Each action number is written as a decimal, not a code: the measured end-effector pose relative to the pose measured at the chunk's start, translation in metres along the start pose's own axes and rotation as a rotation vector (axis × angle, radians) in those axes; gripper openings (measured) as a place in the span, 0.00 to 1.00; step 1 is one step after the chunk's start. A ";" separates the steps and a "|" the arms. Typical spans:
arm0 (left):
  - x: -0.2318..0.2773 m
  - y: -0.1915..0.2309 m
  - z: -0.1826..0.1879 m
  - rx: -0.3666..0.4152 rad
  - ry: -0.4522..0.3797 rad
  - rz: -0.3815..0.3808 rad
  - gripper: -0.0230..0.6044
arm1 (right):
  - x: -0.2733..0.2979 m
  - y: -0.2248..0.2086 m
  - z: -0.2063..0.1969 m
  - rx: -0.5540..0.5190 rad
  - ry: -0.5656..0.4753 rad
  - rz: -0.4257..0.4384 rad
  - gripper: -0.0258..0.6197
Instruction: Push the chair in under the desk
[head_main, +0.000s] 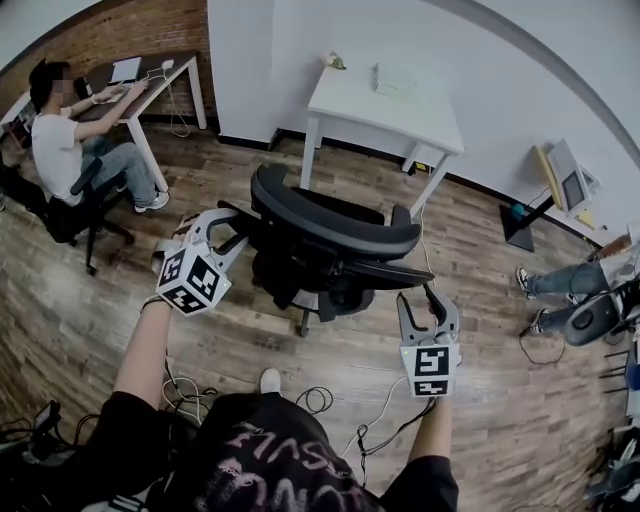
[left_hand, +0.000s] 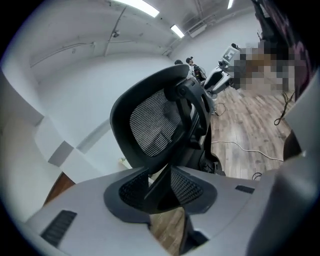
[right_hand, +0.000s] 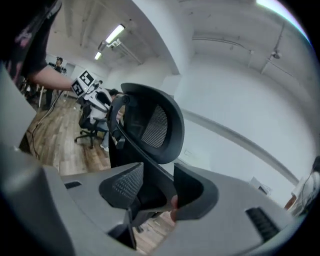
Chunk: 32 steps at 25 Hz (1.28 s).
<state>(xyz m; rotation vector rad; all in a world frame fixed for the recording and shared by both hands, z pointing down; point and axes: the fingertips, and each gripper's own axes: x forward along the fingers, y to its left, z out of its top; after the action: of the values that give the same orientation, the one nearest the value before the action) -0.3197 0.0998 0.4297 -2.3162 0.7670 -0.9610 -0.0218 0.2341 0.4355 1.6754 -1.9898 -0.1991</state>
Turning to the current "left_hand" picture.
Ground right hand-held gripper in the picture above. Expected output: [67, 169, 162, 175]
[203, 43, 241, 96]

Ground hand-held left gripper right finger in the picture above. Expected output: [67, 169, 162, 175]
[178, 166, 276, 256]

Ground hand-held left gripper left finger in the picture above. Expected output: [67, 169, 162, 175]
[24, 167, 174, 256]

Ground black mesh office chair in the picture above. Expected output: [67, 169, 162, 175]
[103, 63, 227, 254]

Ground white ceiling air conditioner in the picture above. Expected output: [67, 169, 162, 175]
[188, 23, 208, 39]

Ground small ceiling light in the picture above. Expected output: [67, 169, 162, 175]
[170, 24, 186, 39]

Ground person's black printed top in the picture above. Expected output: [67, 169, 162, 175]
[251, 0, 315, 101]

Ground long ceiling light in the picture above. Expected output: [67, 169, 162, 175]
[109, 0, 160, 18]

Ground ceiling conduit pipe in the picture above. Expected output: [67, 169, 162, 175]
[102, 6, 127, 57]

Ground thin black floor cable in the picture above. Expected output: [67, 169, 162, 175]
[213, 101, 226, 117]

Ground white floor cable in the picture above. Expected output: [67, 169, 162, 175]
[211, 140, 285, 162]

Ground black looped floor cable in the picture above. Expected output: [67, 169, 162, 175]
[273, 91, 296, 126]

